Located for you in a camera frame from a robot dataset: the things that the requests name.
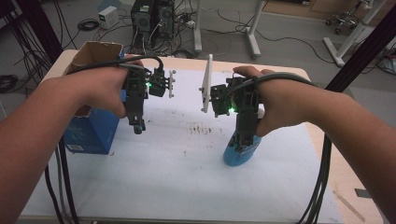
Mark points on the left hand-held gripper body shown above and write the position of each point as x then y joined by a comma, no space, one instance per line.
135,93

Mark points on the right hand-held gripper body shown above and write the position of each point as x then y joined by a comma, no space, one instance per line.
246,105

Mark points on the blue plastic bottle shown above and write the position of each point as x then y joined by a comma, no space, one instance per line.
236,158

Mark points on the person's left hand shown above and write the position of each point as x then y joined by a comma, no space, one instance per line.
102,87

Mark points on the person's right hand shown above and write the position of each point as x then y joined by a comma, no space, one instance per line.
283,102

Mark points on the blue cardboard box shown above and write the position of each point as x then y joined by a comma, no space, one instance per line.
93,133

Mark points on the white foam mat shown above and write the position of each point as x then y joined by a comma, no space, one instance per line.
171,180

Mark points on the white stand leg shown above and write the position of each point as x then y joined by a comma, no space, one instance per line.
253,43
197,31

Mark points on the black computer tower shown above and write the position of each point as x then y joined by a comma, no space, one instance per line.
165,15
142,21

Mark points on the white power supply box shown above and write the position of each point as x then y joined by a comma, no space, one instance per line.
108,17

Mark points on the white power strip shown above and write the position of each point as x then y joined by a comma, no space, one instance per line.
190,24

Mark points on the small dark tag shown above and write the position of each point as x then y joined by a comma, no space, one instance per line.
362,193

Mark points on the office chair base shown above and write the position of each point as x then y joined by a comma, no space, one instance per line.
342,20

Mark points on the black frame post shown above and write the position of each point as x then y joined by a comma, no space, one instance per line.
364,53
40,28

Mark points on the white slanted stand frame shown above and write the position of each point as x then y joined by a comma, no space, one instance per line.
351,39

